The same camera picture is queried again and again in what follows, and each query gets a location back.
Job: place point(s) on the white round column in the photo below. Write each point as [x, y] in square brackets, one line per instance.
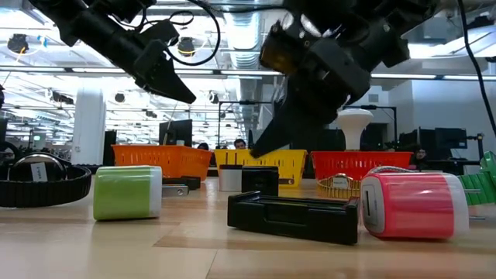
[88, 124]

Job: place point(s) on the black ceiling spotlight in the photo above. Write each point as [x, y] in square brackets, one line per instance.
[186, 46]
[17, 42]

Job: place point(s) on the black aluminium table frame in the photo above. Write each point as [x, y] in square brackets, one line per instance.
[100, 169]

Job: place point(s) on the gold wristwatch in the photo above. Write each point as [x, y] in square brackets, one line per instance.
[329, 190]

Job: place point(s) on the yellow plastic basket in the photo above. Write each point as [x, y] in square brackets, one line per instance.
[232, 157]

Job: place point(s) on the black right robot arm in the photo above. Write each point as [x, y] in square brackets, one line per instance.
[407, 15]

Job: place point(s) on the black charger cube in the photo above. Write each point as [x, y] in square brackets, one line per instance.
[259, 180]

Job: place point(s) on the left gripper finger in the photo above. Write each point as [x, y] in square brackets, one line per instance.
[162, 77]

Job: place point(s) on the green USB charger cube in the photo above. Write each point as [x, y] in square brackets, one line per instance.
[124, 193]

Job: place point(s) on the black wristwatch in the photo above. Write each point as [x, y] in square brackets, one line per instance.
[46, 190]

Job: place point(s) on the black computer monitor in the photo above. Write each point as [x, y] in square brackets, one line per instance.
[176, 133]

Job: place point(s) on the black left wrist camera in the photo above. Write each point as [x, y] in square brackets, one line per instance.
[159, 33]

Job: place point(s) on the pink USB charger cube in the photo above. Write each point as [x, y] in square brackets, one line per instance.
[418, 205]

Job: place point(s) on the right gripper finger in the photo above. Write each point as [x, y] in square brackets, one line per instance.
[286, 124]

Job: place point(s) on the white mushroom lamp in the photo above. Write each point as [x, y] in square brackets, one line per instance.
[353, 124]

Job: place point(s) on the black rectangular device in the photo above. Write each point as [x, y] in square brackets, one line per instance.
[290, 221]
[186, 181]

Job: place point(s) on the orange plastic basket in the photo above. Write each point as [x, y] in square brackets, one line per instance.
[155, 159]

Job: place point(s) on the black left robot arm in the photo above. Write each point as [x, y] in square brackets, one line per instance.
[66, 15]

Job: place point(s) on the black background rig frame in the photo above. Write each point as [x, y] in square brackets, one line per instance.
[248, 102]
[395, 124]

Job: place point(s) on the black monitors on desk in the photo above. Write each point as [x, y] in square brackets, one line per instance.
[449, 137]

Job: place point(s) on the grey charger cube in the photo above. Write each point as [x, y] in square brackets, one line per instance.
[230, 180]

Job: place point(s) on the green wristwatch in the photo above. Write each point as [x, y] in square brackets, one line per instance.
[480, 186]

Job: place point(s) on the red plastic basket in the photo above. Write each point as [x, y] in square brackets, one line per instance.
[360, 160]

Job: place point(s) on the person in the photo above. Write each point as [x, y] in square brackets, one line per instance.
[202, 146]
[240, 143]
[419, 155]

